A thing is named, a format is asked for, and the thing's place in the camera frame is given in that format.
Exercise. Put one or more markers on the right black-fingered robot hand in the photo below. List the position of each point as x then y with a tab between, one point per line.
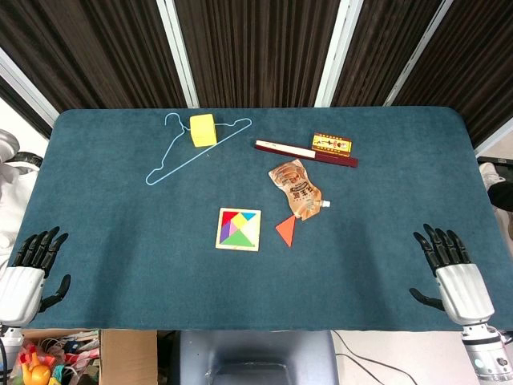
465	293

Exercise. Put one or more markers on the left black-fingered robot hand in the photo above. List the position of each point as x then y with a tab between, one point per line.
20	293

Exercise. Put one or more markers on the orange triangle tangram piece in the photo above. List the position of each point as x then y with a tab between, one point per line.
288	232

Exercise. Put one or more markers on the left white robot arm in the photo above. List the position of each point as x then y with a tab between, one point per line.
10	341

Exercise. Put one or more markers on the purple tangram piece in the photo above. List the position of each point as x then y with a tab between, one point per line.
224	233

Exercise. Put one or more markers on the wooden tangram puzzle tray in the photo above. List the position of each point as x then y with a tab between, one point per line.
258	236

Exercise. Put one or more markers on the red block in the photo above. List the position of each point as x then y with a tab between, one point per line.
227	216

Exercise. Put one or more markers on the pink tangram piece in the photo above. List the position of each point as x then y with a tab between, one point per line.
235	230

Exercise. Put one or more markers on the green tangram piece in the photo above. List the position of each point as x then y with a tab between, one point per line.
238	240

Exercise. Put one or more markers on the blue tangram piece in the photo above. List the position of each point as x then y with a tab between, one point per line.
248	215

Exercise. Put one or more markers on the yellow tangram piece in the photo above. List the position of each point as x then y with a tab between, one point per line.
241	221

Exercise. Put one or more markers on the yellow red toy chicken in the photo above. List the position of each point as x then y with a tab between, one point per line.
36	369

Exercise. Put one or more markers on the box of colourful toys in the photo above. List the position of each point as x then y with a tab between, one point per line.
76	353

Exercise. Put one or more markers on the person in white clothing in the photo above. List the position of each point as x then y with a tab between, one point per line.
12	188

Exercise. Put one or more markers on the white shoe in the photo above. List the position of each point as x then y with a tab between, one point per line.
488	172

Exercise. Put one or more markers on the brown cardboard box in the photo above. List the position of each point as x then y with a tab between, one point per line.
128	357

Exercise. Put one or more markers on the teal table cloth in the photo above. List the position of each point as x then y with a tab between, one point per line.
160	280

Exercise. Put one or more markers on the dark red long case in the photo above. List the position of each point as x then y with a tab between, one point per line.
340	160

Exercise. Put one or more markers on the brown spouted drink pouch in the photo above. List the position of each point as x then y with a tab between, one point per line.
298	188

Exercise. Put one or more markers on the small yellow red box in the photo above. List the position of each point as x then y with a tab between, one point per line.
332	144

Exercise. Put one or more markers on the grey blue chair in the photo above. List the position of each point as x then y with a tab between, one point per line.
256	357

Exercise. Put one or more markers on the white stick with print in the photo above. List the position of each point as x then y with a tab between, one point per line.
284	147

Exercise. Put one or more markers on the yellow foam cube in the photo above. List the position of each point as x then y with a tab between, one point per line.
203	130

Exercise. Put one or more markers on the white partition frame post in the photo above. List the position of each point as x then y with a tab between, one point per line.
417	52
495	138
28	92
334	52
180	52

